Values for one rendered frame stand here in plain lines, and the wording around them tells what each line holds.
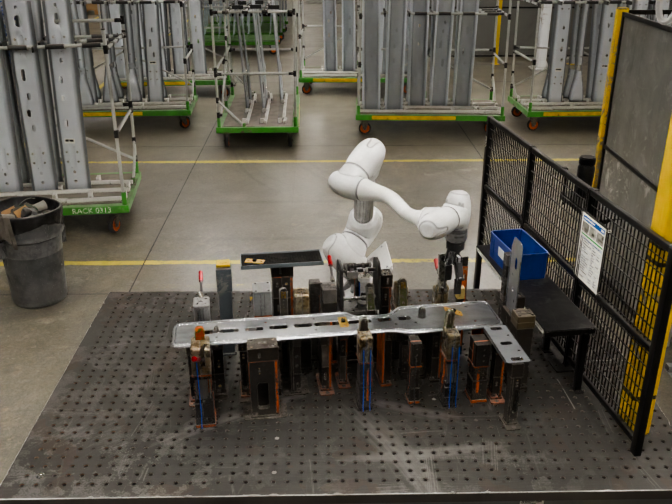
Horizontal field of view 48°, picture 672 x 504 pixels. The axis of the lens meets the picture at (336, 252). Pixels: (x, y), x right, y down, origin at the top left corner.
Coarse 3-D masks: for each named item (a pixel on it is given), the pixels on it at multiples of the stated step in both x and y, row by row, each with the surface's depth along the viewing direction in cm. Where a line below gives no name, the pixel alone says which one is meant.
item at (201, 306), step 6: (198, 300) 323; (204, 300) 323; (198, 306) 319; (204, 306) 319; (198, 312) 320; (204, 312) 320; (198, 318) 321; (204, 318) 321; (210, 318) 326; (210, 348) 329
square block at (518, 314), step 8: (512, 312) 316; (520, 312) 313; (528, 312) 313; (512, 320) 316; (520, 320) 311; (528, 320) 311; (512, 328) 318; (520, 328) 312; (528, 328) 313; (520, 336) 314; (528, 336) 315; (520, 344) 316; (528, 344) 316; (528, 352) 318; (528, 368) 321
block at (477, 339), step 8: (472, 336) 311; (480, 336) 311; (472, 344) 310; (480, 344) 305; (488, 344) 305; (472, 352) 310; (480, 352) 306; (488, 352) 307; (472, 360) 310; (480, 360) 308; (488, 360) 308; (472, 368) 313; (480, 368) 310; (472, 376) 314; (480, 376) 312; (472, 384) 313; (480, 384) 313; (464, 392) 323; (472, 392) 314; (480, 392) 315; (472, 400) 315; (480, 400) 316
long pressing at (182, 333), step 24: (336, 312) 325; (408, 312) 326; (432, 312) 326; (480, 312) 326; (192, 336) 307; (216, 336) 307; (240, 336) 307; (264, 336) 307; (288, 336) 308; (312, 336) 308; (336, 336) 309
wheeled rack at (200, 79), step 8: (224, 0) 1126; (224, 8) 1130; (224, 16) 1135; (224, 24) 1139; (168, 32) 1222; (208, 72) 1221; (120, 80) 1165; (144, 80) 1167; (168, 80) 1170; (176, 80) 1170; (200, 80) 1170; (208, 80) 1170; (224, 96) 1189
